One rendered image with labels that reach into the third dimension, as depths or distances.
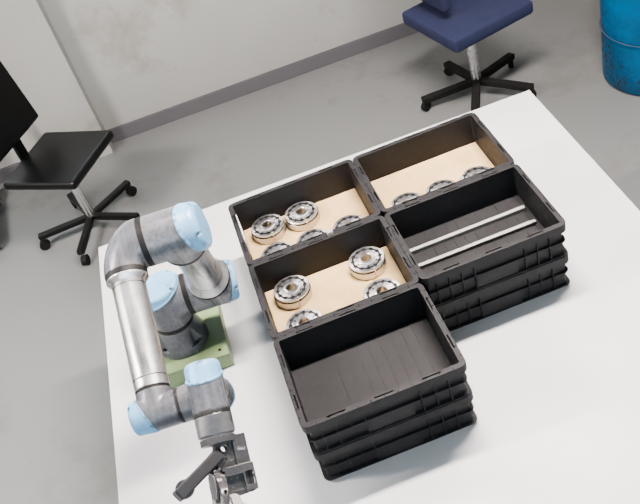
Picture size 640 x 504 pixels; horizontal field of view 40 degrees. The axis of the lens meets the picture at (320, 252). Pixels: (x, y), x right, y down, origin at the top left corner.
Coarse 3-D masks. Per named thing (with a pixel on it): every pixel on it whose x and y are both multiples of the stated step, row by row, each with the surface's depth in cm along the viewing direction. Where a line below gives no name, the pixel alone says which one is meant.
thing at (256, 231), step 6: (264, 216) 265; (270, 216) 264; (276, 216) 263; (258, 222) 263; (276, 222) 261; (282, 222) 260; (252, 228) 262; (258, 228) 261; (276, 228) 259; (258, 234) 259; (264, 234) 258; (270, 234) 258
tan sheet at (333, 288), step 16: (320, 272) 245; (336, 272) 243; (384, 272) 238; (400, 272) 237; (320, 288) 240; (336, 288) 239; (352, 288) 237; (272, 304) 240; (320, 304) 236; (336, 304) 234
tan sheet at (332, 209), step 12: (348, 192) 268; (324, 204) 267; (336, 204) 265; (348, 204) 264; (360, 204) 262; (324, 216) 262; (336, 216) 261; (288, 228) 263; (312, 228) 260; (324, 228) 258; (252, 240) 263; (288, 240) 259; (252, 252) 259
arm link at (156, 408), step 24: (120, 240) 194; (120, 264) 192; (144, 264) 196; (120, 288) 191; (144, 288) 193; (120, 312) 190; (144, 312) 189; (144, 336) 187; (144, 360) 184; (144, 384) 182; (168, 384) 185; (144, 408) 180; (168, 408) 180; (144, 432) 181
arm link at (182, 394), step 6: (228, 384) 181; (180, 390) 182; (186, 390) 181; (234, 390) 187; (180, 396) 181; (186, 396) 180; (228, 396) 179; (234, 396) 186; (180, 402) 180; (186, 402) 180; (180, 408) 180; (186, 408) 180; (186, 414) 180; (192, 414) 181; (186, 420) 182; (192, 420) 183
